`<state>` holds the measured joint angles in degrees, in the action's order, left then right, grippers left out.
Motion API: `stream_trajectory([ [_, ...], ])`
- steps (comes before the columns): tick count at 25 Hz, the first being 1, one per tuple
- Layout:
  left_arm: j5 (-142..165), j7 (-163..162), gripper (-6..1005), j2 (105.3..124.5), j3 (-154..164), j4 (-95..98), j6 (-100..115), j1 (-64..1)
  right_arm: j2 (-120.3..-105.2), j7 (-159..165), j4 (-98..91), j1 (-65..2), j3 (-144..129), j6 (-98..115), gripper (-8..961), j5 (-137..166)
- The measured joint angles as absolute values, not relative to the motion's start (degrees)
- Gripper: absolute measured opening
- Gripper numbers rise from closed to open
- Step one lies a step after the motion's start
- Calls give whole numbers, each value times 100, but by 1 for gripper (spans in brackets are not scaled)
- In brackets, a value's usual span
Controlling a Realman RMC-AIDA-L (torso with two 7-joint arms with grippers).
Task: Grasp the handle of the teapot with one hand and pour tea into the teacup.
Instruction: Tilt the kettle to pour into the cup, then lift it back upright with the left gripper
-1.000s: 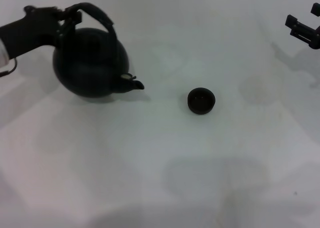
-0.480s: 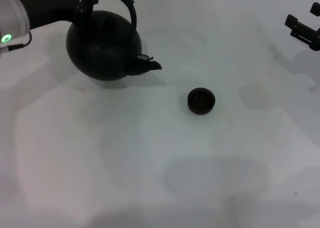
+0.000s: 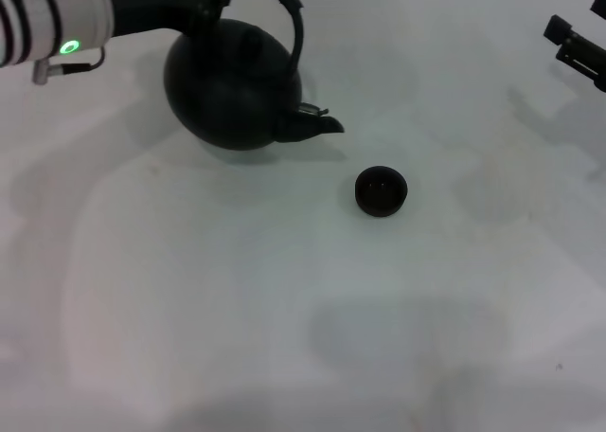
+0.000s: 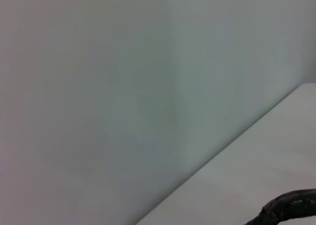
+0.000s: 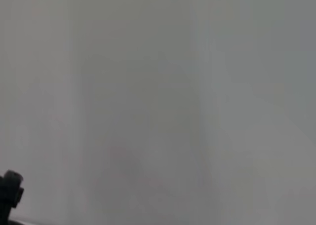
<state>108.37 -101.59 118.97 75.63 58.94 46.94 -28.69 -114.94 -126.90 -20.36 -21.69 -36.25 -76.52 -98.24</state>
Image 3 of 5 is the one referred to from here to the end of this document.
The black teapot lid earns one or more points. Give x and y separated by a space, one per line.
253 46

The small black teacup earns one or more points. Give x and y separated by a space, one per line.
381 192

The black round teapot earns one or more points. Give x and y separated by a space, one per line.
227 105

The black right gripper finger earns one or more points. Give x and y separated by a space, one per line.
601 3
582 53

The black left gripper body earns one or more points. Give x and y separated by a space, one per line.
156 5

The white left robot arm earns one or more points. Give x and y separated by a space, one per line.
71 15

